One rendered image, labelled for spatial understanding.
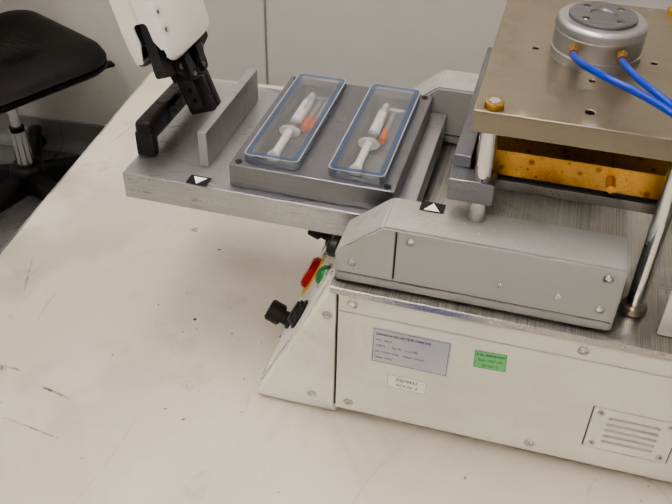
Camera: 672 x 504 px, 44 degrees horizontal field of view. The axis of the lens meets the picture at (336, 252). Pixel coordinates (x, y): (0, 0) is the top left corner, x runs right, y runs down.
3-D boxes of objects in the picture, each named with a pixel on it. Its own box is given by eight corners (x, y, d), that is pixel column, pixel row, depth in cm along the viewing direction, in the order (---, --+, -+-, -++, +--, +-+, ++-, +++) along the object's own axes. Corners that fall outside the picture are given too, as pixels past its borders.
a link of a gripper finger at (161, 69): (136, -7, 80) (169, 13, 85) (138, 70, 79) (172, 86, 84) (146, -9, 80) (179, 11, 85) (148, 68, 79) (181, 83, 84)
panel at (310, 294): (335, 224, 113) (400, 125, 101) (262, 380, 90) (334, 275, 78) (323, 217, 113) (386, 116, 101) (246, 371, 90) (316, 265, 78)
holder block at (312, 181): (430, 115, 93) (432, 95, 92) (392, 214, 78) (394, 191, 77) (292, 95, 97) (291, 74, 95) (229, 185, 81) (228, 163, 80)
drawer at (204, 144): (444, 143, 96) (451, 82, 91) (405, 255, 79) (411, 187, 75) (208, 106, 102) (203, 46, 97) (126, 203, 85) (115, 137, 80)
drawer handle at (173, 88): (210, 93, 97) (207, 61, 94) (154, 157, 85) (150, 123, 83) (194, 90, 97) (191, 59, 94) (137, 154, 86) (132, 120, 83)
